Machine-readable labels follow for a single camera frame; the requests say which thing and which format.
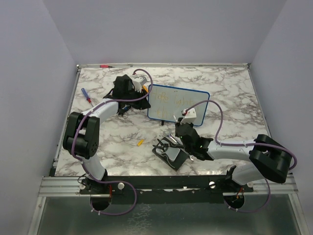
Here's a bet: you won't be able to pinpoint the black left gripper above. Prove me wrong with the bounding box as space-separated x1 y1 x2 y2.
124 87 151 110

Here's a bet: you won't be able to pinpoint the blue framed whiteboard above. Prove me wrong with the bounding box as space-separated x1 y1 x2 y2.
147 84 210 122

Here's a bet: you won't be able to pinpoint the yellow marker cap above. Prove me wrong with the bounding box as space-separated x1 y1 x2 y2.
137 139 144 146

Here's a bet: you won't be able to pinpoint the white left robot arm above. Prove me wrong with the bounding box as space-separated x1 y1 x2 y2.
63 74 151 193

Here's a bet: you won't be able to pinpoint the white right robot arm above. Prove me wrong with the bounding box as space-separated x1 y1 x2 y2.
175 118 294 191

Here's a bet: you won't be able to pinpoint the chrome combination wrench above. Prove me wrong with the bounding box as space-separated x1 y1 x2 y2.
165 133 194 161

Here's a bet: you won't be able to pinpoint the blue red screwdriver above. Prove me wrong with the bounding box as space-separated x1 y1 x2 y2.
81 88 92 105

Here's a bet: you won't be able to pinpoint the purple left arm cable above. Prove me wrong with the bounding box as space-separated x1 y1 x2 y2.
72 68 153 217

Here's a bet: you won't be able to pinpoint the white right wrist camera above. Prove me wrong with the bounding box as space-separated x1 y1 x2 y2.
180 108 197 124

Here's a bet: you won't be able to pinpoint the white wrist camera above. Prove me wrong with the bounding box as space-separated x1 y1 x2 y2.
180 108 197 124
132 74 147 93

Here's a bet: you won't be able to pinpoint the blue handled cutting pliers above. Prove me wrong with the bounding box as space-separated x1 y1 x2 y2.
118 106 131 116

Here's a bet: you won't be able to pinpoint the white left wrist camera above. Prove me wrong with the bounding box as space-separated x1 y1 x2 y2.
132 74 147 93

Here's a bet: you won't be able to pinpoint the black grey wire stripper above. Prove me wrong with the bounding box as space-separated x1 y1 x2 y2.
152 137 189 171

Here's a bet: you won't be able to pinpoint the red marker on rail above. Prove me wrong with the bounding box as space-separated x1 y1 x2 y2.
99 65 114 68

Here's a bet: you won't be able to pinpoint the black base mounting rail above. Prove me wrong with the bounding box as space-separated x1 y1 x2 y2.
79 175 253 205

